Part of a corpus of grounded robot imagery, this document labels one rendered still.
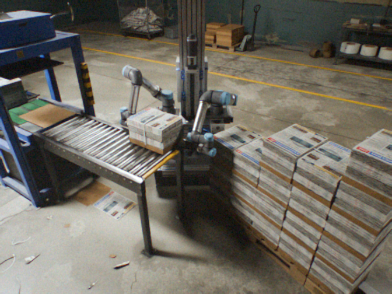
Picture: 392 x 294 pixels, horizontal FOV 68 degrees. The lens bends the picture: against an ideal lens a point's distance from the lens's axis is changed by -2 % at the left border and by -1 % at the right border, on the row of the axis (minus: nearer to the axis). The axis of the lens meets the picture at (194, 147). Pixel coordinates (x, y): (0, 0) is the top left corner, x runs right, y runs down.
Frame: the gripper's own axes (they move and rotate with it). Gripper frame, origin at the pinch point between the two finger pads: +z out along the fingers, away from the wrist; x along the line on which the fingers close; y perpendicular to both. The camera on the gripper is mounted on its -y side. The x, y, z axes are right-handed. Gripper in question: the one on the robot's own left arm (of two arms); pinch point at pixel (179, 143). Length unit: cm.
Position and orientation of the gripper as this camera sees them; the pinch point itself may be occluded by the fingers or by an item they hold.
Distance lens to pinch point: 260.7
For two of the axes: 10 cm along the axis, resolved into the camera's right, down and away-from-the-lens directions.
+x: -5.4, 4.6, -7.1
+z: -8.4, -2.9, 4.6
